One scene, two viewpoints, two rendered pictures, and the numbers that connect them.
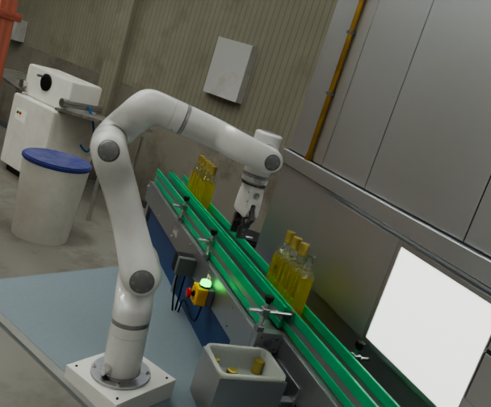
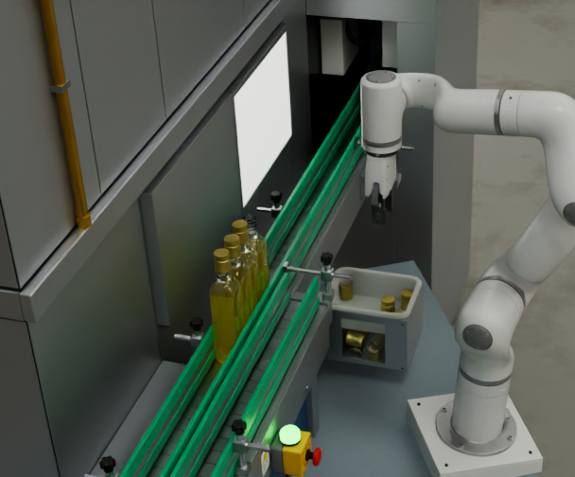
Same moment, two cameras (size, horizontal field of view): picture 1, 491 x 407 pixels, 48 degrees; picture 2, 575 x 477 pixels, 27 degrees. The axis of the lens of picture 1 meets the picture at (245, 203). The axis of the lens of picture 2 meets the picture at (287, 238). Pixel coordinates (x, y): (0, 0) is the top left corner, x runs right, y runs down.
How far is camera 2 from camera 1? 3.75 m
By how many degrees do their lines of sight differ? 118
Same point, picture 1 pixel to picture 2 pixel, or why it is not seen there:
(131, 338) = not seen: hidden behind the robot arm
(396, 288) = (242, 132)
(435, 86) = not seen: outside the picture
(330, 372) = (316, 220)
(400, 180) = (192, 52)
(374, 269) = (226, 152)
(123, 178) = not seen: hidden behind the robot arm
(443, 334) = (272, 100)
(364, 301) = (232, 189)
